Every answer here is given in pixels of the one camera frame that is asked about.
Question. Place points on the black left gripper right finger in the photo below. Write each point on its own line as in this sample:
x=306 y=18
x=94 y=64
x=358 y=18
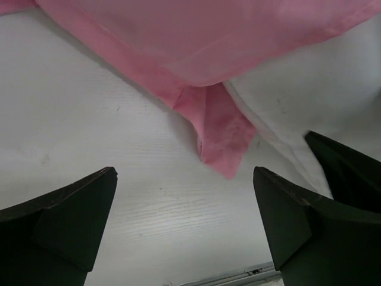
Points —
x=315 y=240

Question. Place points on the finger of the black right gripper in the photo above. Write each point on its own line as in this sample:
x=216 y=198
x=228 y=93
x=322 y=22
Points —
x=353 y=177

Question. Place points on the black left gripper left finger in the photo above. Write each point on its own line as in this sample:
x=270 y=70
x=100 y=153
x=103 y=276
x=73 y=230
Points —
x=54 y=239

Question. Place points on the white pillow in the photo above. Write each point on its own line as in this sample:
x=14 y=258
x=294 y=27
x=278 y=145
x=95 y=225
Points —
x=332 y=88

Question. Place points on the pink satin pillowcase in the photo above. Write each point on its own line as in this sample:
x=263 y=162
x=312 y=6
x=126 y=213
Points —
x=183 y=51

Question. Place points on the aluminium front table rail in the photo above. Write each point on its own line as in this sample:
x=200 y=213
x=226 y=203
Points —
x=253 y=275

